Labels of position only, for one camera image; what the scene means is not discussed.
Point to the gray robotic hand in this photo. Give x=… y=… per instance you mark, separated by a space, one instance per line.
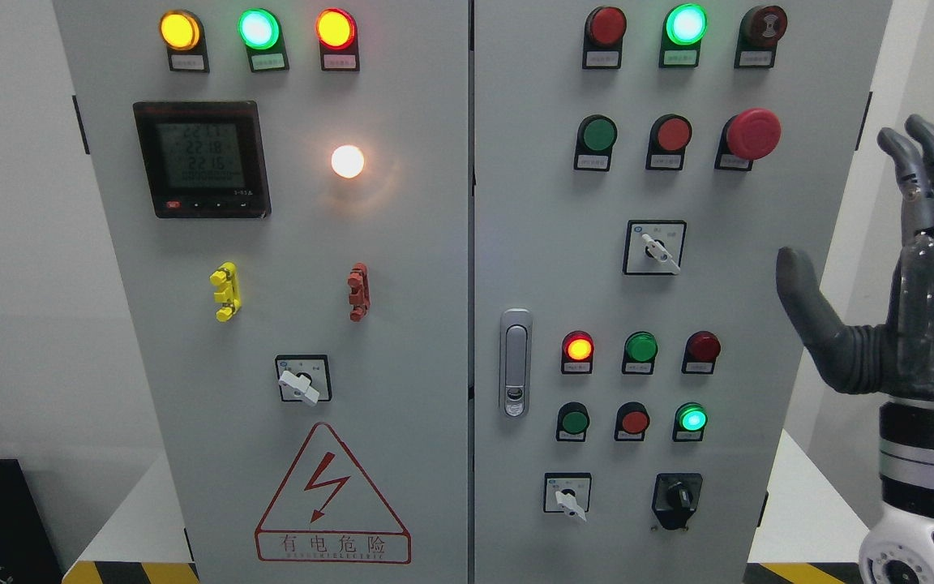
x=897 y=356

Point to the gray rotary switch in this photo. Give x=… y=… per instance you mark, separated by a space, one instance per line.
x=653 y=248
x=567 y=493

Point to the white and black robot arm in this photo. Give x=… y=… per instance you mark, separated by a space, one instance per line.
x=900 y=548

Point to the lit green push button lower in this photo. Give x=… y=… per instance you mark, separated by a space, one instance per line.
x=690 y=421

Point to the red emergency stop button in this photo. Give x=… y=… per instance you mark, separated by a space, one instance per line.
x=748 y=136

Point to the green indicator lamp middle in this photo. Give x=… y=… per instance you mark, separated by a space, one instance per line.
x=639 y=353

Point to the green indicator lamp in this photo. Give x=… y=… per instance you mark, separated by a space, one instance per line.
x=683 y=30
x=261 y=33
x=639 y=353

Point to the red push button lower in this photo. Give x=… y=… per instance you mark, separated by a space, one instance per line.
x=631 y=422

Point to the red push button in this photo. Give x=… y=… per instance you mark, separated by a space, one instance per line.
x=669 y=137
x=631 y=422

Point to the red push button upper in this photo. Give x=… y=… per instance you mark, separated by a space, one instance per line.
x=669 y=137

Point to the gray right cabinet door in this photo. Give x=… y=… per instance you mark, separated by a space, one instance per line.
x=551 y=240

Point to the gray cabinet door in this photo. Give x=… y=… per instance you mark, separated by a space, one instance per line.
x=551 y=240
x=399 y=376

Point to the lit red indicator lamp middle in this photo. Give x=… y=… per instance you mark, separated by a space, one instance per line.
x=577 y=353

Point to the dark red buzzer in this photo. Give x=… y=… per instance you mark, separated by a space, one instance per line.
x=760 y=31

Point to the green push button upper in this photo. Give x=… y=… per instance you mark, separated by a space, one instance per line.
x=595 y=138

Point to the green indicator lamp top right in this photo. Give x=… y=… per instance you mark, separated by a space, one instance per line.
x=683 y=30

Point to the dark red indicator lamp top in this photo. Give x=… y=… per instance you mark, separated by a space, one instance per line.
x=603 y=35

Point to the red terminal clip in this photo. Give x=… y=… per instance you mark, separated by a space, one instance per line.
x=359 y=296

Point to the white glowing indicator lamp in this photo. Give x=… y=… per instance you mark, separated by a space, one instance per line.
x=348 y=161

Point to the red electrical hazard warning sticker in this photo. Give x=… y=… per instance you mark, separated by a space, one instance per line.
x=327 y=509

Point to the gray left cabinet door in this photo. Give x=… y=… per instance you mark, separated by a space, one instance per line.
x=399 y=376

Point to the red indicator lamp top left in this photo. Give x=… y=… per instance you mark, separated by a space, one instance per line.
x=337 y=33

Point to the yellow terminal clip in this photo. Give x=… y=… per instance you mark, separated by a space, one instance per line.
x=226 y=294

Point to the green indicator lamp top left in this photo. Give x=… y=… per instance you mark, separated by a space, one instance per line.
x=261 y=33

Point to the black digital power meter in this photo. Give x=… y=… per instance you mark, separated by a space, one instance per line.
x=203 y=159

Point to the yellow indicator lamp top left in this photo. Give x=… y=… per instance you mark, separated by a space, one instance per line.
x=183 y=35

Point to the black rotary selector switch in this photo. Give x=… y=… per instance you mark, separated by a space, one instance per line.
x=675 y=498

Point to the silver cabinet door handle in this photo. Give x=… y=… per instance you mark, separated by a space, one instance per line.
x=515 y=341

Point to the gray rotary switch left door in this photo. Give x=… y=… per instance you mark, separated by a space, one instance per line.
x=303 y=378

